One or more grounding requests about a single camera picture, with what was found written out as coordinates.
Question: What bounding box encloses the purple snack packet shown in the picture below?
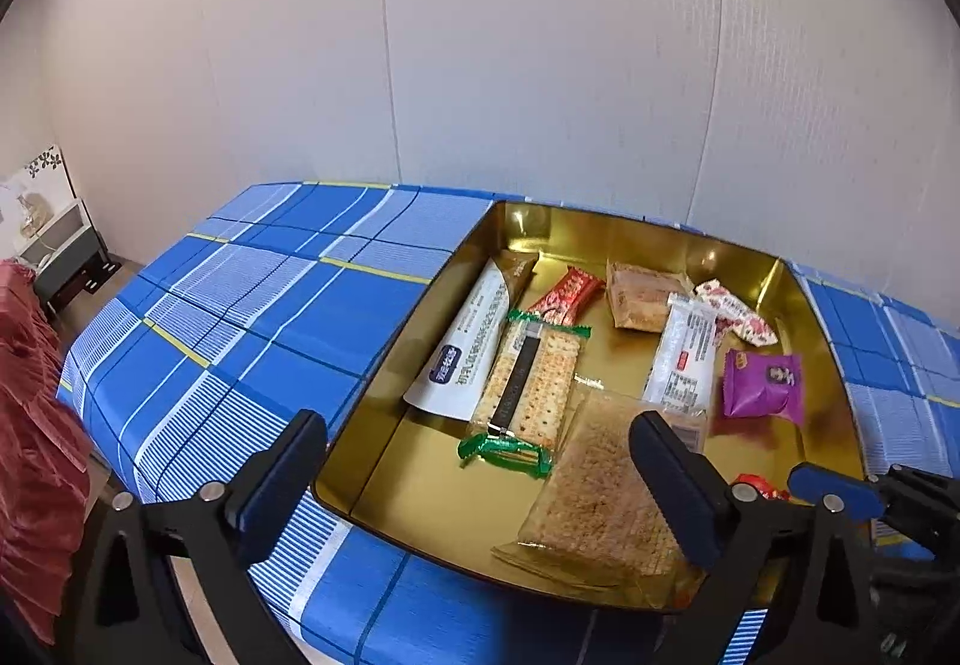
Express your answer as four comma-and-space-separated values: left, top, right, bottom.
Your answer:
722, 350, 805, 426

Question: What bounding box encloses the large cracker pack clear wrapper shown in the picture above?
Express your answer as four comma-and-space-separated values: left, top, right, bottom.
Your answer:
493, 384, 703, 612

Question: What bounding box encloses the white label snack packet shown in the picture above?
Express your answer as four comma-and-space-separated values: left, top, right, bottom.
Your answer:
643, 293, 718, 415

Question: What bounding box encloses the floral white snack packet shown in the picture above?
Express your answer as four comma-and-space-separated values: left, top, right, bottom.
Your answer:
695, 278, 779, 347

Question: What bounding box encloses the brown pastry clear wrapper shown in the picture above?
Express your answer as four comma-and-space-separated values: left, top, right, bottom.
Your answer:
605, 261, 695, 333

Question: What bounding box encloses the green-ended cracker pack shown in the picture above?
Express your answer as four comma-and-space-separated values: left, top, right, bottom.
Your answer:
457, 309, 590, 480

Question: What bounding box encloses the red snack bar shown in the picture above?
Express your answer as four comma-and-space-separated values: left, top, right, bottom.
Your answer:
526, 266, 605, 327

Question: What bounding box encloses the long white brown snack bar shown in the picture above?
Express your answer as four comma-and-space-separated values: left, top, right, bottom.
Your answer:
404, 249, 539, 422

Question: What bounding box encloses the small red candy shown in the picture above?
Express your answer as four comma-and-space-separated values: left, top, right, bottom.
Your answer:
734, 473, 791, 501

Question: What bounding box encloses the red ruffled fabric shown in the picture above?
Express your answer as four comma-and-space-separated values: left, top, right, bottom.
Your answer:
2, 261, 91, 645

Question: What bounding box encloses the blue plaid tablecloth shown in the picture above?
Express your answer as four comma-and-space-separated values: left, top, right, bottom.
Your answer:
59, 183, 958, 663

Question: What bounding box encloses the gold metal tin box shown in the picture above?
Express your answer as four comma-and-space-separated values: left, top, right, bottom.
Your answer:
310, 198, 872, 612

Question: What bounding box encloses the white bedside cabinet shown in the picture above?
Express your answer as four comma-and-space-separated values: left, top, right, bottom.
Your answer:
2, 144, 121, 317

